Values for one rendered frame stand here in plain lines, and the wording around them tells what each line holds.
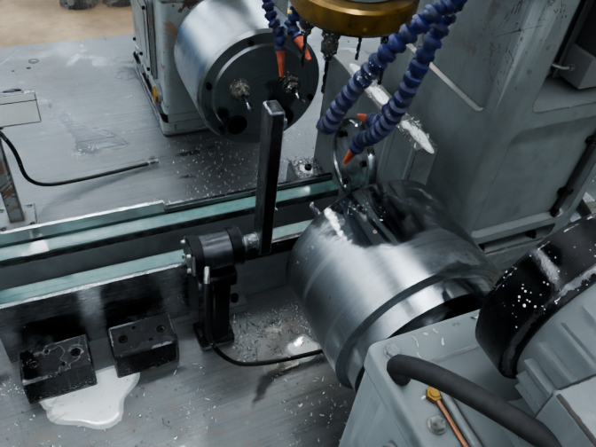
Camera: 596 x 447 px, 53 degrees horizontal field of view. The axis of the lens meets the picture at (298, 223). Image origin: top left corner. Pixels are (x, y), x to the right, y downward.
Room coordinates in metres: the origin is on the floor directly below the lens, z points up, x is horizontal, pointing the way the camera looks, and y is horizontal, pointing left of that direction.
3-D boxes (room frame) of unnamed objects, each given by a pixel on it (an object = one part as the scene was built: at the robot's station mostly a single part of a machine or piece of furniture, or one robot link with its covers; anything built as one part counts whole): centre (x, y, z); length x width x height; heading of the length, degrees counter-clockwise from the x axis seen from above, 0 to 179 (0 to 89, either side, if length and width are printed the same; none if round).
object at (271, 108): (0.62, 0.05, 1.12); 0.04 x 0.03 x 0.26; 119
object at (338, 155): (0.84, -0.08, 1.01); 0.15 x 0.02 x 0.15; 29
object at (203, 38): (1.11, 0.18, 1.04); 0.37 x 0.25 x 0.25; 29
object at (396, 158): (0.87, -0.13, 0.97); 0.30 x 0.11 x 0.34; 29
